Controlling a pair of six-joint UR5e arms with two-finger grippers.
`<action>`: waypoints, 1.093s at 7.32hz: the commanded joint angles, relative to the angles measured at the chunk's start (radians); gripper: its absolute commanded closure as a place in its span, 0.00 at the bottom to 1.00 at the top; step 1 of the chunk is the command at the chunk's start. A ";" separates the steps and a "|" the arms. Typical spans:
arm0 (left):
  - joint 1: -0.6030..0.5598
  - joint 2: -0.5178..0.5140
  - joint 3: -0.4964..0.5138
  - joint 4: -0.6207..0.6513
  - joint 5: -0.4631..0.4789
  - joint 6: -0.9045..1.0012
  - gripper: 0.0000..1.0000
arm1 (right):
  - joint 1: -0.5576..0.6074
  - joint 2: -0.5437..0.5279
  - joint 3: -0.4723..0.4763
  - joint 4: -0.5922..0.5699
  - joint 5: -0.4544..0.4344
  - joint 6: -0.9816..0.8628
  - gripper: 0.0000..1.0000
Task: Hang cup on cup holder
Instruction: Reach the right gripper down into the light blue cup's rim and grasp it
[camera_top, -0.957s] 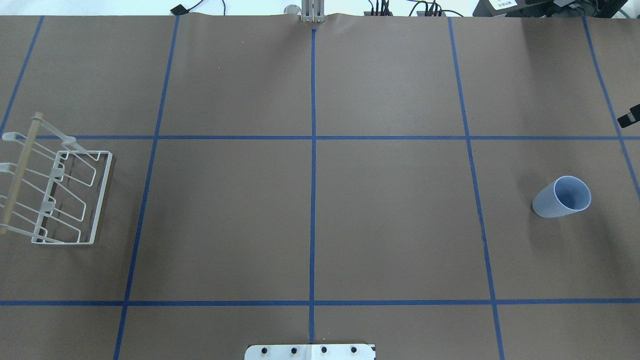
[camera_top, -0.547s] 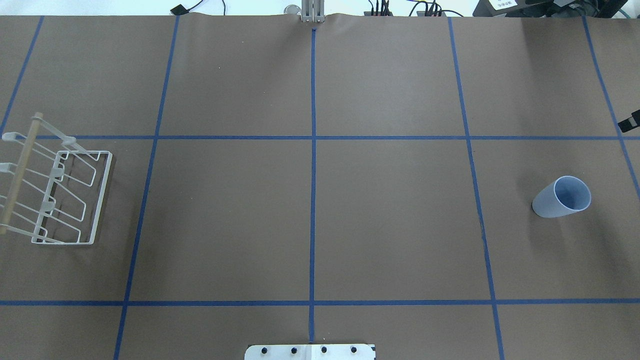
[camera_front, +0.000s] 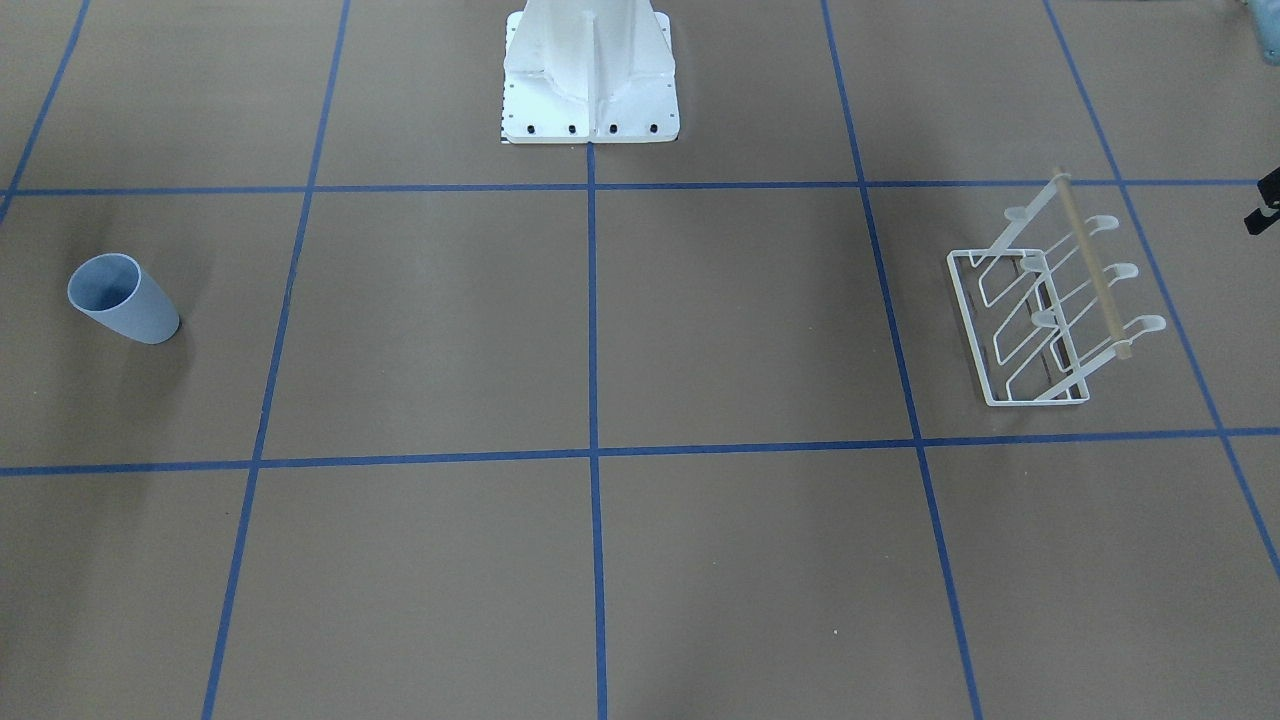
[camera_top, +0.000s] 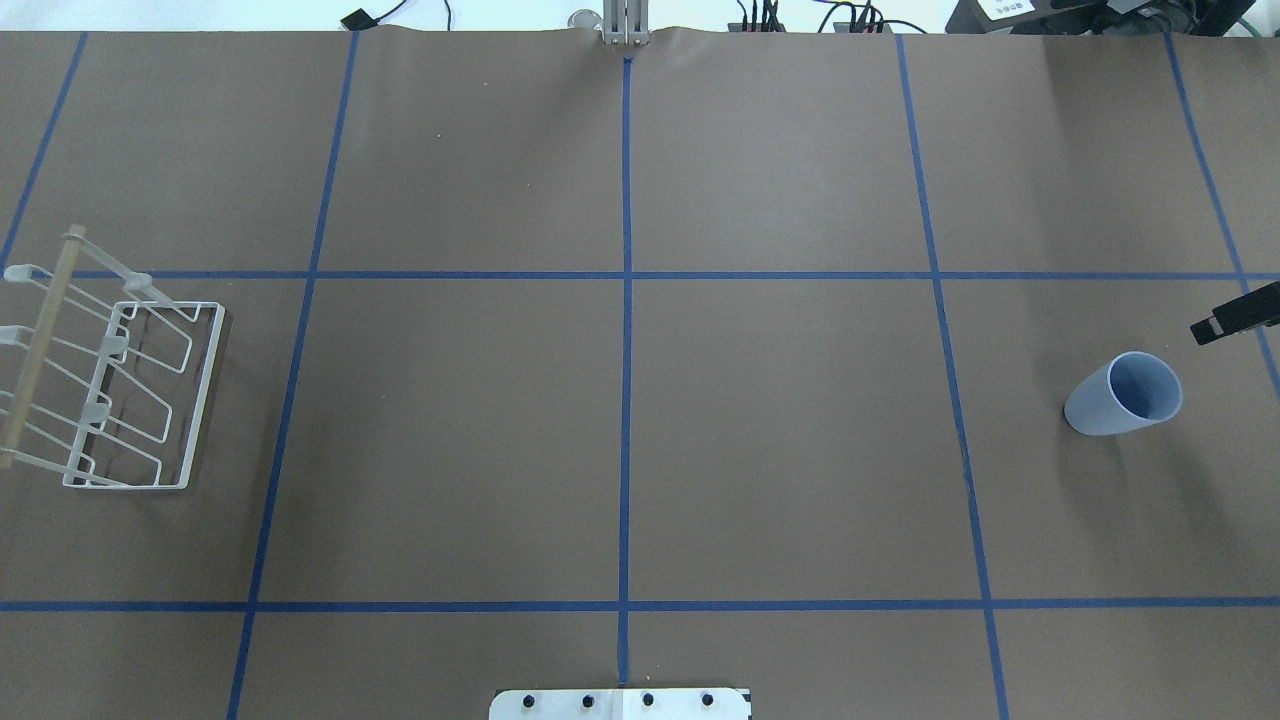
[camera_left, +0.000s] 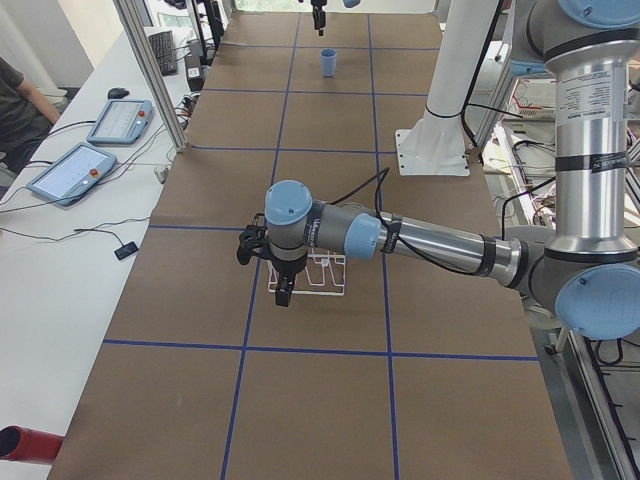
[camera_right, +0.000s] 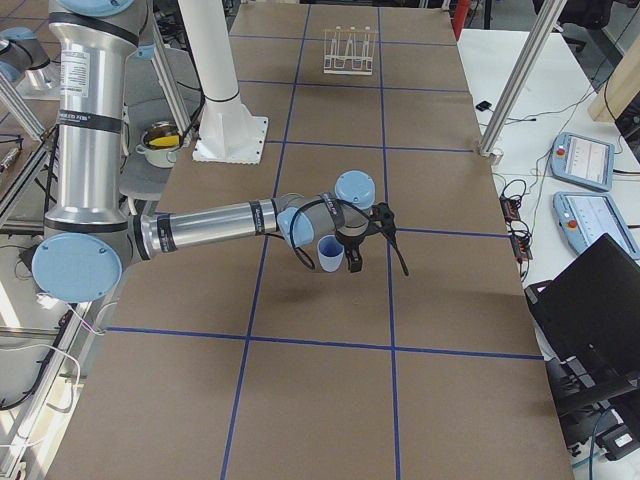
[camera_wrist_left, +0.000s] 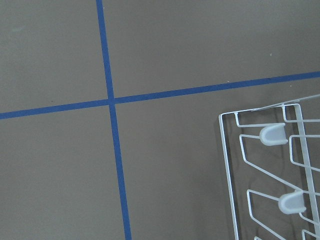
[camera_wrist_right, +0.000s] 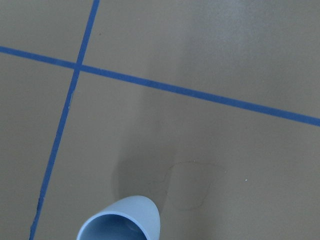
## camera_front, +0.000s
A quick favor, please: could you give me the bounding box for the light blue plastic cup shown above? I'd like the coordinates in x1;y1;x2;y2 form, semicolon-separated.
67;252;180;345

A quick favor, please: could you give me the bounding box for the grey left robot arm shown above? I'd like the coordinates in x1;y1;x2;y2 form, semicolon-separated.
1244;1;1279;236

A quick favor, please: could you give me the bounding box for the white wire cup holder rack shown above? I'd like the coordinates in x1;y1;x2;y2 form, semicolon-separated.
945;167;1167;407

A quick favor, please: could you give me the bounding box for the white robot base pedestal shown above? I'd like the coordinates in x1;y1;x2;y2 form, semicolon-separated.
500;1;681;145

